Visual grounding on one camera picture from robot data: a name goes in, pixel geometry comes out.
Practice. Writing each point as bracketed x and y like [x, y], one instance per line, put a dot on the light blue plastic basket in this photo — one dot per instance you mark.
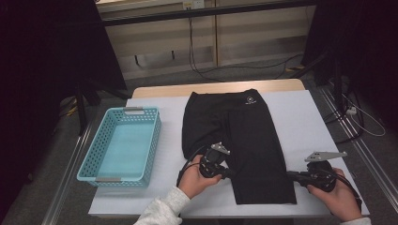
[125, 146]

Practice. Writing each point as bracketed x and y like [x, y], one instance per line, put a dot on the aluminium floor rail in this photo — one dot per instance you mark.
[369, 156]
[67, 178]

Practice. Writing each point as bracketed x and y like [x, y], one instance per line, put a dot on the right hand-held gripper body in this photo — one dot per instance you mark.
[322, 179]

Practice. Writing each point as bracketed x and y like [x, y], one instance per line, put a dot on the white wall socket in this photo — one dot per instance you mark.
[194, 4]

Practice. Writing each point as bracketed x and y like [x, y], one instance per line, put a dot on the black curtain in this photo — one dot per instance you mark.
[369, 47]
[37, 62]

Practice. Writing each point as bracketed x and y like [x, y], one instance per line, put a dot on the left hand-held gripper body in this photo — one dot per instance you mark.
[212, 165]

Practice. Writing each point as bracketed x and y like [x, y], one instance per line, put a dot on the white table mat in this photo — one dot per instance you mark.
[297, 109]

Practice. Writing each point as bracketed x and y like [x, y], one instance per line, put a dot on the black stand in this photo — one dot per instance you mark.
[82, 112]
[337, 84]

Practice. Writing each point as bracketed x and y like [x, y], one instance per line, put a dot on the black horizontal bar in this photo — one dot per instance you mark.
[203, 12]

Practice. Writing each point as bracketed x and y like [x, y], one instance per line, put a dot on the black shorts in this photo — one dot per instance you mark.
[250, 140]

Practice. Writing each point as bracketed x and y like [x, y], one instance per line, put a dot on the white power plug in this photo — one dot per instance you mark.
[352, 110]

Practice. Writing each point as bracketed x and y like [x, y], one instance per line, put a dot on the yellow floor tape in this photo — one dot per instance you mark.
[295, 68]

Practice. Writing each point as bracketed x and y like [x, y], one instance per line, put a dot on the person's right hand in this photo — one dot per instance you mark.
[341, 201]

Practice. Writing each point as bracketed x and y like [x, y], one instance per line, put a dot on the person's left hand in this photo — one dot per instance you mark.
[194, 182]

